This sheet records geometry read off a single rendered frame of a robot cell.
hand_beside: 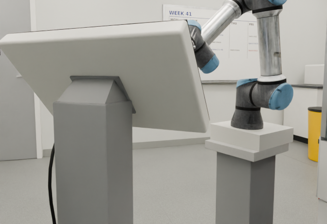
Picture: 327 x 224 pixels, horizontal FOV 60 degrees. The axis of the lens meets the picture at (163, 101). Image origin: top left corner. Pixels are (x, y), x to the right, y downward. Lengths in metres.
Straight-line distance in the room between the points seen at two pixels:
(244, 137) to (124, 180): 0.70
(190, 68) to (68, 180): 0.40
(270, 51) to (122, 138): 0.75
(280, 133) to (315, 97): 3.31
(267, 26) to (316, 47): 4.41
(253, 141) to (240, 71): 3.39
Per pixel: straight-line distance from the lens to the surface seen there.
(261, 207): 1.47
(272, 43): 1.23
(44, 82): 0.87
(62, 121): 0.73
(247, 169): 1.34
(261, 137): 1.27
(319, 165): 0.76
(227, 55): 4.52
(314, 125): 3.94
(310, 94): 4.75
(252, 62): 4.75
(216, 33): 1.21
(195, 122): 0.73
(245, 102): 1.35
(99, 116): 0.66
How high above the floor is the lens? 1.09
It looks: 6 degrees down
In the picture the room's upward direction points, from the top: straight up
